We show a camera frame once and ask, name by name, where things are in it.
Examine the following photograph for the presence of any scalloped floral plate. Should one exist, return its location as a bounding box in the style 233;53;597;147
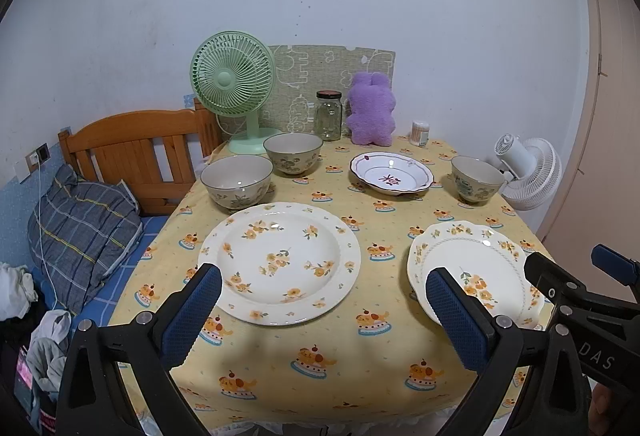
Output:
407;220;544;329

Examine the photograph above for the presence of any large round floral plate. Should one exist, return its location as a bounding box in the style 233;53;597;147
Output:
198;202;361;326

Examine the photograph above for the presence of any grey rabbit bowl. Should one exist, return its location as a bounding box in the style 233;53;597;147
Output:
451;155;506;205

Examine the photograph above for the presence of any red-patterned white deep plate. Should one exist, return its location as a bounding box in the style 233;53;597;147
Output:
349;152;434;195

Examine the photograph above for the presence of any beige door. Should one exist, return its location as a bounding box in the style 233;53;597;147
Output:
538;0;639;299

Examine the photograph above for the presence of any pile of clothes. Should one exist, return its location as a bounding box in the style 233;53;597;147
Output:
1;263;70;435

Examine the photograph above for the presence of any white standing fan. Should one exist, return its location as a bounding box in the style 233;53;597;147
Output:
494;133;562;211

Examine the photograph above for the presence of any blue plaid pillow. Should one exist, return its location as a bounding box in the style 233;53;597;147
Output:
27;164;143;315

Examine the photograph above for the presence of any wooden bed headboard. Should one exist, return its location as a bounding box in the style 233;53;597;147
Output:
58;101;222;216

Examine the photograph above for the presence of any yellow cartoon tablecloth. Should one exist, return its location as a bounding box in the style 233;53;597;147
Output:
111;138;540;430

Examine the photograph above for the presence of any cotton swab container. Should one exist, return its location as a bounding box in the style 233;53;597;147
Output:
409;121;431;148

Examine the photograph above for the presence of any green desk fan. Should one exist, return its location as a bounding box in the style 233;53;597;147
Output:
189;30;279;155

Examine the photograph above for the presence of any glass jar black lid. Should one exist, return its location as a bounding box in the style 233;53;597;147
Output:
314;90;343;141

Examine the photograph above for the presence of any purple plush toy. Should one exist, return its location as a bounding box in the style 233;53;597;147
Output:
346;72;396;147

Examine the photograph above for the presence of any green patterned mat board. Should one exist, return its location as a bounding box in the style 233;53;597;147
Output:
217;43;397;137

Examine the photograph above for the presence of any wall power socket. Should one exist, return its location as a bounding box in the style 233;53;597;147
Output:
25;143;51;173

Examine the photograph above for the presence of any white charging cable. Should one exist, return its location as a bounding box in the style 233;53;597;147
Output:
32;155;59;311

